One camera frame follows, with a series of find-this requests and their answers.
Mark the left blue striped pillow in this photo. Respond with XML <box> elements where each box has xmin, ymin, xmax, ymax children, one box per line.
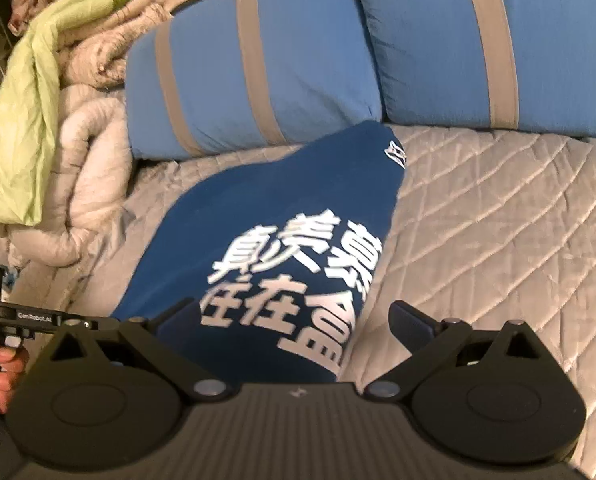
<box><xmin>126</xmin><ymin>0</ymin><xmax>383</xmax><ymax>160</ymax></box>

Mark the person's left hand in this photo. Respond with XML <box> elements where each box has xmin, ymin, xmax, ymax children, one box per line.
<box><xmin>0</xmin><ymin>346</ymin><xmax>29</xmax><ymax>414</ymax></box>

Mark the dark blue sweatshirt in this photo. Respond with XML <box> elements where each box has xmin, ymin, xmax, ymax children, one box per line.
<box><xmin>114</xmin><ymin>122</ymin><xmax>406</xmax><ymax>385</ymax></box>

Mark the white quilted comforter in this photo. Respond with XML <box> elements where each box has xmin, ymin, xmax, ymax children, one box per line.
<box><xmin>7</xmin><ymin>84</ymin><xmax>133</xmax><ymax>268</ymax></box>

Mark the right blue striped pillow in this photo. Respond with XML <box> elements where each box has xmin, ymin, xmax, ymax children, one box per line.
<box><xmin>361</xmin><ymin>0</ymin><xmax>596</xmax><ymax>137</ymax></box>

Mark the blue striped pillow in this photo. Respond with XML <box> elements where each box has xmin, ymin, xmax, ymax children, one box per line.
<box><xmin>126</xmin><ymin>0</ymin><xmax>383</xmax><ymax>160</ymax></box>
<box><xmin>361</xmin><ymin>0</ymin><xmax>596</xmax><ymax>137</ymax></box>

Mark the light green blanket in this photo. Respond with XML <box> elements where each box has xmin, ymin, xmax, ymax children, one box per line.
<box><xmin>0</xmin><ymin>0</ymin><xmax>129</xmax><ymax>229</ymax></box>

